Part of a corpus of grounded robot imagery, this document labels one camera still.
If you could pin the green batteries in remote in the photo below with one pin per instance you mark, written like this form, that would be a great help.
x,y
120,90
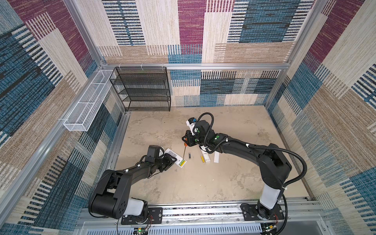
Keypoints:
x,y
182,163

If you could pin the white remote with grey screen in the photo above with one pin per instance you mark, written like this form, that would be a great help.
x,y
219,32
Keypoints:
x,y
177,159

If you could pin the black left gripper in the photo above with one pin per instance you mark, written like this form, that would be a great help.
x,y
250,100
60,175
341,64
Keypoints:
x,y
168,160

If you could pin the black wire mesh shelf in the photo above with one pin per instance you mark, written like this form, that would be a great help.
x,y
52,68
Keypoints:
x,y
142,88

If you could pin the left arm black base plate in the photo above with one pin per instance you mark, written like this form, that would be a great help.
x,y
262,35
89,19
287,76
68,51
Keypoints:
x,y
152,216

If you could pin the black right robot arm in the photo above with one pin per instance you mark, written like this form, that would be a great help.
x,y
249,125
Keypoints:
x,y
273,164

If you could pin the aluminium front rail frame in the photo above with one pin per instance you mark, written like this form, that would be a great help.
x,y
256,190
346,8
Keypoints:
x,y
214,218

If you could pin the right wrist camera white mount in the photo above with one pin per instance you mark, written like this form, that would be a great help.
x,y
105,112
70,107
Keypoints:
x,y
191,124

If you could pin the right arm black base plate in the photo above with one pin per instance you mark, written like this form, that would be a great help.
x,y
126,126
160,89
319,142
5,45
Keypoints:
x,y
257,212

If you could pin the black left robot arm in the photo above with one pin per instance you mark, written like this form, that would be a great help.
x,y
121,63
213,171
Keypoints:
x,y
111,195

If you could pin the white wire mesh basket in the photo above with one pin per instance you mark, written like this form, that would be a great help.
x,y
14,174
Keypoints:
x,y
84,112

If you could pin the orange handled screwdriver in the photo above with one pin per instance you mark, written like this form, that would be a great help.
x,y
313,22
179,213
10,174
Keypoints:
x,y
184,150

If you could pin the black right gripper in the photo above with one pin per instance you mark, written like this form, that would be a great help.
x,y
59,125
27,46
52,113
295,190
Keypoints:
x,y
189,142

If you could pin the white battery cover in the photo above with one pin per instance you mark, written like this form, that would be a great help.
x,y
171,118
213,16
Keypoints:
x,y
216,157

